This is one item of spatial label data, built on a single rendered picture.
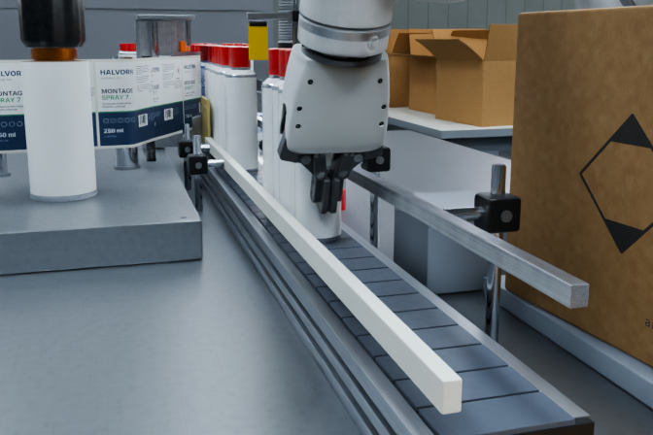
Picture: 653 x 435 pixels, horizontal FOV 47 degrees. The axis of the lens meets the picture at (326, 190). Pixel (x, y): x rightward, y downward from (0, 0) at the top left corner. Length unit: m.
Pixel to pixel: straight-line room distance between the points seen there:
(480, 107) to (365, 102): 2.14
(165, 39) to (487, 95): 1.54
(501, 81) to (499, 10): 4.58
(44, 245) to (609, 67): 0.64
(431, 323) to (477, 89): 2.29
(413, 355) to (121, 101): 0.92
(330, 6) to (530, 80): 0.20
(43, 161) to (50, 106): 0.08
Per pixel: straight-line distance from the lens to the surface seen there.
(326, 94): 0.69
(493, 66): 2.84
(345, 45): 0.66
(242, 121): 1.23
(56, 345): 0.71
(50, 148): 1.06
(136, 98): 1.31
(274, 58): 0.95
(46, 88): 1.05
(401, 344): 0.47
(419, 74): 3.42
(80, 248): 0.92
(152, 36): 1.54
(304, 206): 0.80
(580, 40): 0.66
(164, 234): 0.92
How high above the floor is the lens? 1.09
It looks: 11 degrees down
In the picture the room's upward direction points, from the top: straight up
